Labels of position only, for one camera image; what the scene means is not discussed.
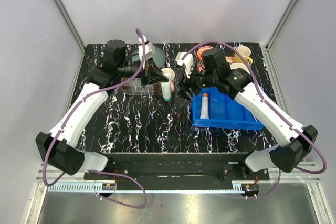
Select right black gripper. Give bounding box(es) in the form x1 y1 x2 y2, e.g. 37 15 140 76
176 61 217 102

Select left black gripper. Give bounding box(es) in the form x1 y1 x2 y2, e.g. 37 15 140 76
118 58 170 88

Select pink ceramic mug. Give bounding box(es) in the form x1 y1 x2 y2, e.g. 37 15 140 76
161 68 175 92

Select teal cap toothpaste tube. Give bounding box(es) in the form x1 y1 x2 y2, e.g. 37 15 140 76
160 81 171 102

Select clear acrylic tray wooden handles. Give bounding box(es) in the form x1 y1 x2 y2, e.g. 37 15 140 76
122 78 162 96

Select orange cap toothpaste tube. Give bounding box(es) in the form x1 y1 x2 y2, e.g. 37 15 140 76
200 93 209 119

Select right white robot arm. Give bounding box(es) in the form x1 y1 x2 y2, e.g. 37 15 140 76
176 48 318 180

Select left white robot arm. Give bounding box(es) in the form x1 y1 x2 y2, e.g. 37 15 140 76
35 38 167 180

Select floral serving tray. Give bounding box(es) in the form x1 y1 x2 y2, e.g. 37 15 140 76
197 56 243 71

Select teal ceramic plate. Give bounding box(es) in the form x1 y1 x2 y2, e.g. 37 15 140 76
131 47 166 69

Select red patterned small bowl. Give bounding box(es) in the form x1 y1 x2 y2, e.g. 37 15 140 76
197 46 213 60

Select blue plastic bin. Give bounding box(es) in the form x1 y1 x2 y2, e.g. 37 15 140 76
192 87 264 131

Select white cream mug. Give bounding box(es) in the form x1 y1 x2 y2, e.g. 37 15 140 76
230 62 249 73

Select yellow mug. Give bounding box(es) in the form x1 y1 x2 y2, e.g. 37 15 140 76
233 45 253 65

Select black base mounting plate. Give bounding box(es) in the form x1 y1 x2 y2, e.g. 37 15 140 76
83 153 270 190

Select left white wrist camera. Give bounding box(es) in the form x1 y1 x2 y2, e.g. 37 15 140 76
138 41 156 61

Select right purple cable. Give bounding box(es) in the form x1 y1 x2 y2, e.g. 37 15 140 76
181 40 328 199

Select aluminium rail frame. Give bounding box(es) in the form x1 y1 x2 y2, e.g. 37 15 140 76
26 42 336 224

